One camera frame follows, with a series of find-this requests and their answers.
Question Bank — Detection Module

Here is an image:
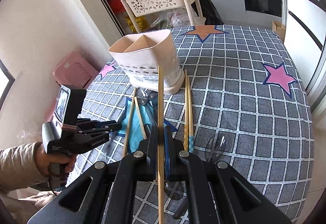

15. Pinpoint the bamboo chopstick blue patterned end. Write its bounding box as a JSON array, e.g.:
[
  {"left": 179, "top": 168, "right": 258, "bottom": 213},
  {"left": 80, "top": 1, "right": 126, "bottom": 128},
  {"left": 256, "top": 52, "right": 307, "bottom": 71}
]
[{"left": 187, "top": 76, "right": 194, "bottom": 152}]

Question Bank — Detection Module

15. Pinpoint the clear dark plastic spoon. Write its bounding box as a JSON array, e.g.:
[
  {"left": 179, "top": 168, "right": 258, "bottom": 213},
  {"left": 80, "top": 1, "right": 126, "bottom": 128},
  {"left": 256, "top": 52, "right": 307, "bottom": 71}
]
[{"left": 204, "top": 134, "right": 225, "bottom": 163}]

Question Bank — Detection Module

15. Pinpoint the metal spoon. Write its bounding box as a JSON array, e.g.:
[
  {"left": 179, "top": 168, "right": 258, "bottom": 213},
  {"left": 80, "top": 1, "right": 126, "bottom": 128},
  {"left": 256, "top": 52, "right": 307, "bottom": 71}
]
[{"left": 136, "top": 88, "right": 158, "bottom": 125}]

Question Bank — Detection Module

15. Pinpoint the plain bamboo chopstick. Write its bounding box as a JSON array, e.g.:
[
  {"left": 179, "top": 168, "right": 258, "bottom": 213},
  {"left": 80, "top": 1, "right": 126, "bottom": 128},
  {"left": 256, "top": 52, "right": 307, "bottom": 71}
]
[{"left": 157, "top": 65, "right": 165, "bottom": 224}]

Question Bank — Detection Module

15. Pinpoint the bamboo chopstick yellow patterned end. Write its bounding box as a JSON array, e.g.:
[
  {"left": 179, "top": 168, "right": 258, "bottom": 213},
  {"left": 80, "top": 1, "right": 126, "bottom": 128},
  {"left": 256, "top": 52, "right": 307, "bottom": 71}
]
[{"left": 183, "top": 70, "right": 189, "bottom": 151}]

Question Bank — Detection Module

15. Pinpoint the beige sleeved left forearm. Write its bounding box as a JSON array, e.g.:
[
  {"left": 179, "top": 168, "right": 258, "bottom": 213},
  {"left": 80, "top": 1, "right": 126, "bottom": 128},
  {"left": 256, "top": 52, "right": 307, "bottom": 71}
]
[{"left": 0, "top": 142, "right": 47, "bottom": 194}]

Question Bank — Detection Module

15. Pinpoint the person's left hand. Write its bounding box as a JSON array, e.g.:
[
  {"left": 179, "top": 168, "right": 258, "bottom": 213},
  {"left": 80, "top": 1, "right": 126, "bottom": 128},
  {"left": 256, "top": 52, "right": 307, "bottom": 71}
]
[{"left": 34, "top": 144, "right": 77, "bottom": 178}]

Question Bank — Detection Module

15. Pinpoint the pink plastic stool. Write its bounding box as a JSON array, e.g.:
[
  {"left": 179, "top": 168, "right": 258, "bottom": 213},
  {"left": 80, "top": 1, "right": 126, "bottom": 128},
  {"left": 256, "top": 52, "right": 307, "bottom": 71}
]
[{"left": 53, "top": 51, "right": 99, "bottom": 89}]

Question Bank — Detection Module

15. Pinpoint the beige plastic utensil holder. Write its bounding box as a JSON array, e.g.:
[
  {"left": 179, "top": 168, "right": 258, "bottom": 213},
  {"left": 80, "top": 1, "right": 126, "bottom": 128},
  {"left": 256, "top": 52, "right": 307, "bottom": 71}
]
[{"left": 108, "top": 29, "right": 185, "bottom": 95}]

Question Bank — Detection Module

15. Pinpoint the grey checked star tablecloth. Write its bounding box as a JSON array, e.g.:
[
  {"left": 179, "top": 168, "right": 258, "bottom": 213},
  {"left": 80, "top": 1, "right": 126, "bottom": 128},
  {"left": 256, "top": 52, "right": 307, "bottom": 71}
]
[{"left": 68, "top": 25, "right": 314, "bottom": 223}]

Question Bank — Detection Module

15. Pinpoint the yellow oil bottle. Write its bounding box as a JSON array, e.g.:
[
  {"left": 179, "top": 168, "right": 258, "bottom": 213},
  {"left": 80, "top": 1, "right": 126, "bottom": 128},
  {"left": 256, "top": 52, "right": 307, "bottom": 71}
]
[{"left": 125, "top": 15, "right": 150, "bottom": 33}]

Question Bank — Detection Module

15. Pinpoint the black garment on basket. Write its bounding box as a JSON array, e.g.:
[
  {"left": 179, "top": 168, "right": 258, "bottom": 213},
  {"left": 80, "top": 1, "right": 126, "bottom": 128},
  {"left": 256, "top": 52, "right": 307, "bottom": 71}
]
[{"left": 199, "top": 0, "right": 224, "bottom": 26}]

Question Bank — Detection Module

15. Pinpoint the white perforated laundry basket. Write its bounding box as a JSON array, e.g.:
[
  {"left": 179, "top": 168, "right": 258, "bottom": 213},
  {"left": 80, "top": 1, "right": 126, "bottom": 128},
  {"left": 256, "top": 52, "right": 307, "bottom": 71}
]
[{"left": 121, "top": 0, "right": 203, "bottom": 33}]

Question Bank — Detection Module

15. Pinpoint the cardboard box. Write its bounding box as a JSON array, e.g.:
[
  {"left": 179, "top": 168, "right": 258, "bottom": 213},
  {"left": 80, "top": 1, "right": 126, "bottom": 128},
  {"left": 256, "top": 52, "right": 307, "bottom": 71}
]
[{"left": 272, "top": 21, "right": 286, "bottom": 41}]

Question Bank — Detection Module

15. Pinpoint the white refrigerator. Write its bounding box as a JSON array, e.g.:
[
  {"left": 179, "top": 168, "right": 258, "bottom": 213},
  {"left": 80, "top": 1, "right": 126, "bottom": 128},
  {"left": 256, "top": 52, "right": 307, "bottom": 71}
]
[{"left": 278, "top": 0, "right": 326, "bottom": 92}]

